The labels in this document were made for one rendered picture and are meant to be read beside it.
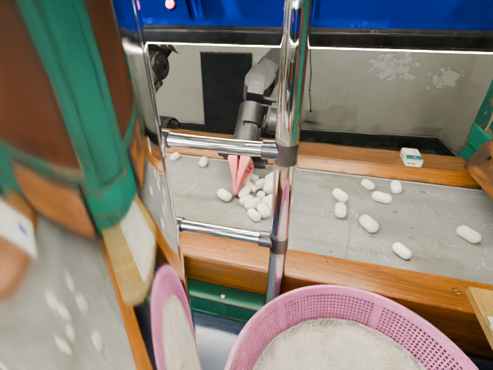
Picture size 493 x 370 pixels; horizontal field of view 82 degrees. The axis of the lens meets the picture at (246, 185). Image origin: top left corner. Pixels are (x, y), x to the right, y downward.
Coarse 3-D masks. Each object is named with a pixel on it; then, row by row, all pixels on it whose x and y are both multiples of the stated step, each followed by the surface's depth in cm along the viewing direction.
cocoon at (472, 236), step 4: (460, 228) 49; (464, 228) 49; (468, 228) 48; (456, 232) 50; (460, 232) 49; (464, 232) 48; (468, 232) 48; (472, 232) 48; (476, 232) 48; (464, 236) 48; (468, 236) 48; (472, 236) 47; (476, 236) 47; (480, 236) 47; (468, 240) 48; (472, 240) 47; (476, 240) 47; (480, 240) 47
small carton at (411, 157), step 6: (402, 150) 70; (408, 150) 69; (414, 150) 69; (402, 156) 69; (408, 156) 66; (414, 156) 66; (420, 156) 66; (408, 162) 66; (414, 162) 65; (420, 162) 65
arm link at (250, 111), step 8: (248, 104) 61; (256, 104) 61; (264, 104) 62; (240, 112) 62; (248, 112) 60; (256, 112) 61; (264, 112) 63; (240, 120) 61; (248, 120) 60; (256, 120) 60
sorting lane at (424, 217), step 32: (192, 160) 74; (224, 160) 74; (192, 192) 61; (320, 192) 61; (352, 192) 61; (384, 192) 61; (416, 192) 61; (448, 192) 61; (480, 192) 61; (224, 224) 53; (256, 224) 53; (320, 224) 53; (352, 224) 53; (384, 224) 53; (416, 224) 53; (448, 224) 53; (480, 224) 53; (352, 256) 46; (384, 256) 46; (416, 256) 46; (448, 256) 46; (480, 256) 46
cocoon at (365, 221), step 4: (364, 216) 51; (368, 216) 51; (360, 220) 51; (364, 220) 51; (368, 220) 50; (372, 220) 50; (360, 224) 52; (364, 224) 51; (368, 224) 50; (372, 224) 49; (376, 224) 50; (368, 228) 50; (372, 228) 49; (376, 228) 49; (372, 232) 50
